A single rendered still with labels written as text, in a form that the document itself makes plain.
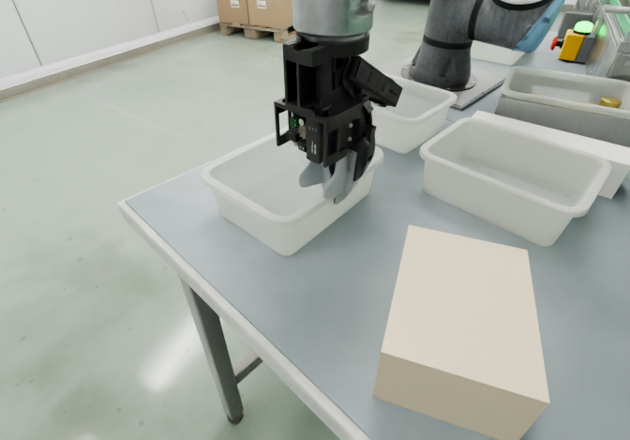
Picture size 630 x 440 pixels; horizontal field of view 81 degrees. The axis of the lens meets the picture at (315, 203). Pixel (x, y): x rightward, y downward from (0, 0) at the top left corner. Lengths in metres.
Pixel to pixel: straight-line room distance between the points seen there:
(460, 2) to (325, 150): 0.64
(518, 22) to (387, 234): 0.54
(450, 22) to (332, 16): 0.63
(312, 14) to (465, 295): 0.28
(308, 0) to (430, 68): 0.66
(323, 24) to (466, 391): 0.32
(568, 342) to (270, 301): 0.31
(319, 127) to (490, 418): 0.29
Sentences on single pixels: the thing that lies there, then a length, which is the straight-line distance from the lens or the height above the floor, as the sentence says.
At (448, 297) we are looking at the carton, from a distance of 0.36.
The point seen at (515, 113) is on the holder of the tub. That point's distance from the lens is 0.80.
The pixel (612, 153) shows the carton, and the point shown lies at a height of 0.81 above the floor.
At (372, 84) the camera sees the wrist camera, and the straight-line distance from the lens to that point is 0.42.
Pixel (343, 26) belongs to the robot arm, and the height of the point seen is 1.02.
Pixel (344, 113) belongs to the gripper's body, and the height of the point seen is 0.94.
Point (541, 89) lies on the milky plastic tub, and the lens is 0.95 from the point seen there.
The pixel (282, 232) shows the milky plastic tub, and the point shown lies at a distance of 0.45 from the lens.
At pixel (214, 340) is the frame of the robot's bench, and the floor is 0.40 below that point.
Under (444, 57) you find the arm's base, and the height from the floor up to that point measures 0.83.
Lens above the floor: 1.10
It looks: 38 degrees down
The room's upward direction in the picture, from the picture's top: straight up
